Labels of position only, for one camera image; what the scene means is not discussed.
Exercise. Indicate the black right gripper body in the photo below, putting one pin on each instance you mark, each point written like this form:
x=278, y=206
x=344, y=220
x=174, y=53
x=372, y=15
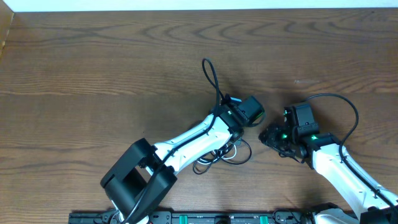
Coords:
x=280, y=140

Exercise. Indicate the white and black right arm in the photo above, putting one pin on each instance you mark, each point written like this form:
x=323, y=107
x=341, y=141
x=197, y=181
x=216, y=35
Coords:
x=322, y=152

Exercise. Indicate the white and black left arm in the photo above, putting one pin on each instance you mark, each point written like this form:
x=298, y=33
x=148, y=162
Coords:
x=145, y=173

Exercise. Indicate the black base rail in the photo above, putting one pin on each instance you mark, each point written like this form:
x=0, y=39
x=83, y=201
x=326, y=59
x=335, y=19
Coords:
x=217, y=217

